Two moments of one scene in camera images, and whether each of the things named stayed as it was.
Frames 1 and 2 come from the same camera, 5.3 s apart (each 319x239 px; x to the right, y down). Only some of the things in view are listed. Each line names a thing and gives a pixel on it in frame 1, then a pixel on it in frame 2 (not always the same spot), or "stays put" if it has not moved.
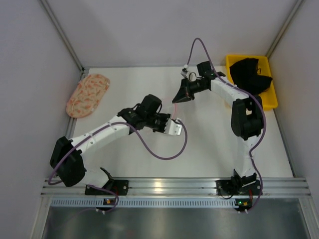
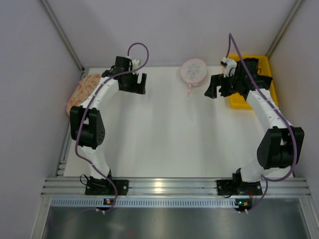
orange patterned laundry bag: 87,93 stays put
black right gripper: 187,88 to 223,87
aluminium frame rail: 289,186 stays put
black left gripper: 162,123 to 133,84
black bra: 245,73 stays put
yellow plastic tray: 269,98 stays put
